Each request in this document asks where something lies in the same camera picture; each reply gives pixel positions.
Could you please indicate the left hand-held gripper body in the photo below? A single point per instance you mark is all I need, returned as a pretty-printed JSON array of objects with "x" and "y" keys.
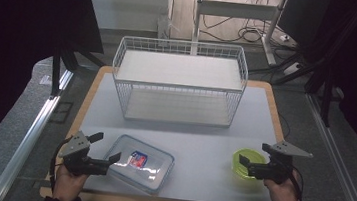
[{"x": 76, "y": 146}]

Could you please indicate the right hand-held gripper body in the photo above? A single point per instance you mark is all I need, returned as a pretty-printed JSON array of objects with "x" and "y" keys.
[{"x": 276, "y": 171}]

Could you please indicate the green round plastic container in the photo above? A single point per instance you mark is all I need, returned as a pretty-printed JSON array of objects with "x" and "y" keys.
[{"x": 245, "y": 174}]

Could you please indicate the clear plastic food container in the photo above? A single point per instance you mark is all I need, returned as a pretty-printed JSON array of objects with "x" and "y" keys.
[{"x": 146, "y": 167}]

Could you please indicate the person's right hand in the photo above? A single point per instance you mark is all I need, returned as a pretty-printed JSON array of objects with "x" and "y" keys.
[{"x": 285, "y": 199}]

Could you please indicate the person's left hand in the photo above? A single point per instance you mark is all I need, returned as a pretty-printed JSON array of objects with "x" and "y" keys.
[{"x": 68, "y": 186}]

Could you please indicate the grey table mat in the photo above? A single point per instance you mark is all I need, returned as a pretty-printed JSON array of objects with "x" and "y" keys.
[{"x": 196, "y": 139}]

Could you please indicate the black metal stand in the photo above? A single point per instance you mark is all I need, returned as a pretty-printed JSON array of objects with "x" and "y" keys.
[
  {"x": 56, "y": 74},
  {"x": 327, "y": 96}
]

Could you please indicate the white power strip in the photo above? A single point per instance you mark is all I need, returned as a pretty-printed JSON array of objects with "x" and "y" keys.
[{"x": 284, "y": 38}]

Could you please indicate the white desk frame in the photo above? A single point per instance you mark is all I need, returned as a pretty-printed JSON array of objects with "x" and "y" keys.
[{"x": 236, "y": 10}]

